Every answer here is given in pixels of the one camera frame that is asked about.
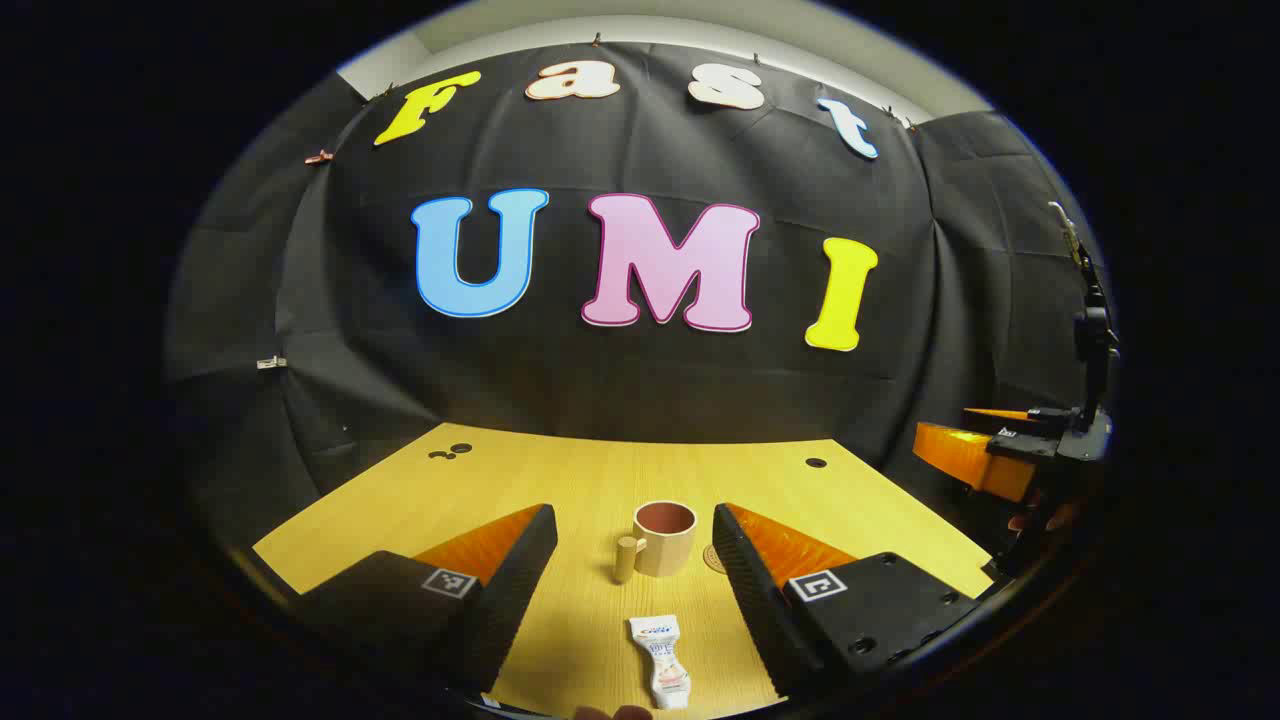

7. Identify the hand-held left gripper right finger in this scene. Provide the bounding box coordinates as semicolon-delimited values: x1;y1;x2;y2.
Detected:
712;502;978;699

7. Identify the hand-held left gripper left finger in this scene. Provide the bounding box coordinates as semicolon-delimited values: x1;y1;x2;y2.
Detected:
288;503;559;694

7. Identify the beige cup with wooden handle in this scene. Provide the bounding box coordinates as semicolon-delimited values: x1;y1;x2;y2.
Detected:
612;500;698;585

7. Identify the white toothpaste tube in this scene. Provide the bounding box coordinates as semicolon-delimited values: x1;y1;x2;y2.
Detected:
628;614;693;711

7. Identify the wooden desktop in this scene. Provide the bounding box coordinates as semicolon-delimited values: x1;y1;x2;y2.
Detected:
250;422;996;719

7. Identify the black backdrop cloth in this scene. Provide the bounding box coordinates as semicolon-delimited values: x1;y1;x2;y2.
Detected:
165;40;1111;581

